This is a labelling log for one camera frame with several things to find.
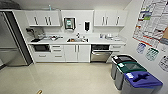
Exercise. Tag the chrome faucet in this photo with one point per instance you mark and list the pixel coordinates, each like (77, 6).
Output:
(78, 35)

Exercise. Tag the white counter cabinet row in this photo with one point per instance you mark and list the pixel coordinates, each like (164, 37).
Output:
(71, 53)

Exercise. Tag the open steel dishwasher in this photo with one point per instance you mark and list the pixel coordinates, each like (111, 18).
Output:
(101, 53)

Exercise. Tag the black soap dispenser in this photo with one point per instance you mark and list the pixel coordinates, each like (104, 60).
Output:
(87, 26)

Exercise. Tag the stack of white dishes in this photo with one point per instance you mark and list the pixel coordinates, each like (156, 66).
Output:
(108, 36)

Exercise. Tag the silver paper towel dispenser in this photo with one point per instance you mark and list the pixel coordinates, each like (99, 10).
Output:
(69, 23)

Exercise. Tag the dish drying rack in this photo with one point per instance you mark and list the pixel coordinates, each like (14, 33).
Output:
(51, 37)

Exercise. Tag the grey bin black lid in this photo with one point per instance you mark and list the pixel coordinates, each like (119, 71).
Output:
(121, 65)

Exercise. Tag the built-in black microwave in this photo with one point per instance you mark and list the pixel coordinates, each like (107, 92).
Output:
(41, 48)

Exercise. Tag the grey bin green lid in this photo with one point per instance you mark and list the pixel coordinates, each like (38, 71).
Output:
(130, 75)

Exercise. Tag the blue bin sign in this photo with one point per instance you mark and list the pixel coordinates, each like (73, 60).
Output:
(141, 48)

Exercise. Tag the green bin sign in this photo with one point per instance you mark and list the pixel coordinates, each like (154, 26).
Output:
(152, 54)

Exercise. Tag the stainless steel fridge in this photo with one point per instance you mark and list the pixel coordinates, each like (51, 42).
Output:
(13, 40)

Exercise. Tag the grey bin sign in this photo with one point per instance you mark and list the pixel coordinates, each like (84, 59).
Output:
(164, 63)

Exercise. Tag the white wall cabinet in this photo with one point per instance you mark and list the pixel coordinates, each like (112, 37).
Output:
(43, 18)
(110, 17)

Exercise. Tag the large printed wall poster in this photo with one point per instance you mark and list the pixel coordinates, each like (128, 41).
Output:
(153, 20)

